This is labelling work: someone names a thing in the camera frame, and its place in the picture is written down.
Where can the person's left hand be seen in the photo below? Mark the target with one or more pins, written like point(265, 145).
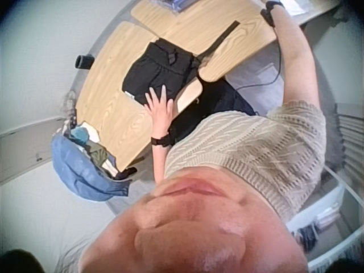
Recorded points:
point(160, 115)

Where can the black wrist band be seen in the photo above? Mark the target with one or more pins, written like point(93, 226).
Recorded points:
point(160, 141)
point(270, 11)

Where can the person's legs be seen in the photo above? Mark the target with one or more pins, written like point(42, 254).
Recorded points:
point(219, 99)

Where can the black cylinder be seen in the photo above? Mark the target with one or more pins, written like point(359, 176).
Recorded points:
point(84, 61)

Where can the clear blue plastic package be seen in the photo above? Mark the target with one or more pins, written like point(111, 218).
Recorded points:
point(176, 4)

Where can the blue laundry bag with clothes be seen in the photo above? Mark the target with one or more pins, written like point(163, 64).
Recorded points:
point(82, 167)

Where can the grey cabinet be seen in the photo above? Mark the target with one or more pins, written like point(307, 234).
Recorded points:
point(25, 148)

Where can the white papers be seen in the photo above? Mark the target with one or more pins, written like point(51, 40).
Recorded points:
point(297, 5)

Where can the grey ribbed radiator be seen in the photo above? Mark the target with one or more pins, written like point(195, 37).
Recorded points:
point(351, 133)

